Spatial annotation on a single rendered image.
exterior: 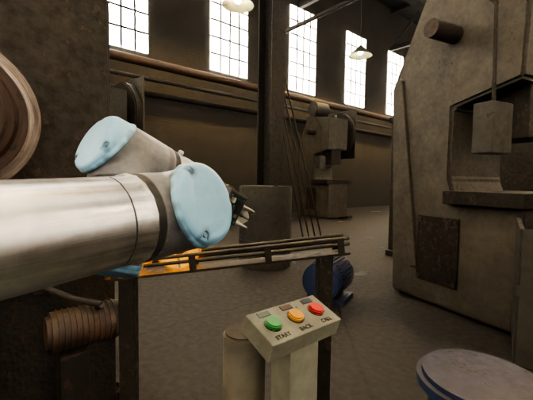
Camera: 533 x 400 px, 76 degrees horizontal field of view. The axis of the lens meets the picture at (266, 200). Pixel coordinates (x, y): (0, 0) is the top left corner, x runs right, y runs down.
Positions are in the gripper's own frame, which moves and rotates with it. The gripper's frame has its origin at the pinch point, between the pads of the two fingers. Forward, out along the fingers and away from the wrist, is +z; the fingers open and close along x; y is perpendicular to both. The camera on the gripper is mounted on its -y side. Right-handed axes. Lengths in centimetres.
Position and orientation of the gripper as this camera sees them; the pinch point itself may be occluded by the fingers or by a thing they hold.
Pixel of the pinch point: (242, 216)
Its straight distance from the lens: 76.8
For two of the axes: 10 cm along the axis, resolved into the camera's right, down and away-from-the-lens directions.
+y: 7.2, 2.8, -6.3
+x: 4.3, -9.0, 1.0
